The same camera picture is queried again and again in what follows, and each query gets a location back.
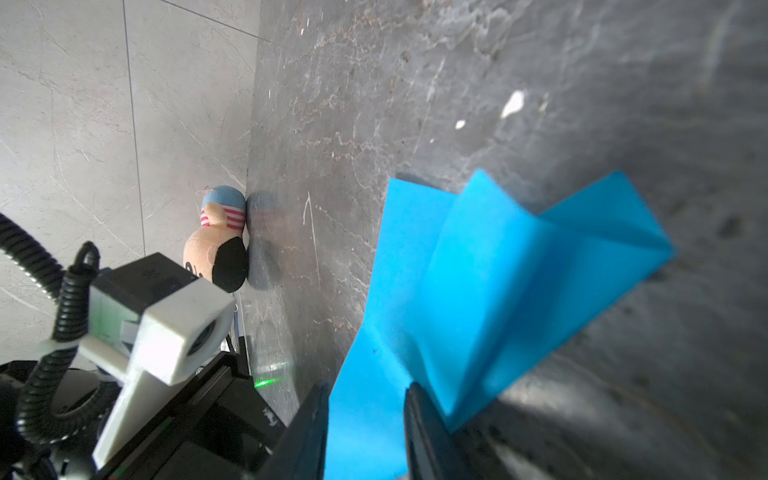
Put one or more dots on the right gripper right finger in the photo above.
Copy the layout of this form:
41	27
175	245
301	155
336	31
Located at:
431	452

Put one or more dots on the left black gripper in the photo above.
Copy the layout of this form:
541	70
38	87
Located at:
217	427

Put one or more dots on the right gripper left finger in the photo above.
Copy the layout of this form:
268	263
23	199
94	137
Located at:
301	451

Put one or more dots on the blue square paper sheet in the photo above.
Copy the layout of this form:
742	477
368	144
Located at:
468	292

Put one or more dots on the plush doll toy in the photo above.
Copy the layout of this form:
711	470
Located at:
216	250

